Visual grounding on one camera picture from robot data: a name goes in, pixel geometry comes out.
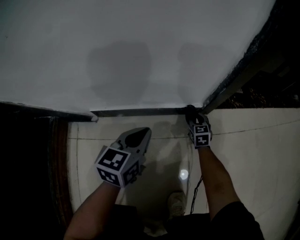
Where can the person's left forearm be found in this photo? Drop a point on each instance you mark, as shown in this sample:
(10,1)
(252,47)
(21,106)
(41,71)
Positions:
(91,211)

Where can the person's black clothing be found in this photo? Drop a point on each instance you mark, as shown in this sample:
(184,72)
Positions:
(234,225)

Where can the dark grey cleaning cloth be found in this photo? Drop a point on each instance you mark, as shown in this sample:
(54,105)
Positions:
(191,112)

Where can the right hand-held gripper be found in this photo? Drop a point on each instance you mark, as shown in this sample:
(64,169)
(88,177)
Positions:
(201,137)

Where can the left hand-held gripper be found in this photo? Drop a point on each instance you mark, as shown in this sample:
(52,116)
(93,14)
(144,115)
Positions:
(112,161)

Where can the person's right forearm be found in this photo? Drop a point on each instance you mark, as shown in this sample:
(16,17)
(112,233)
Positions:
(218,182)

